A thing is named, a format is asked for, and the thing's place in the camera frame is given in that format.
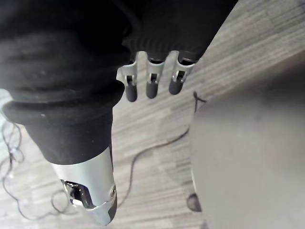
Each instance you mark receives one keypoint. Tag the right robot hand, black cloth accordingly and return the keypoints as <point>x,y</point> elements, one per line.
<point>62,71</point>

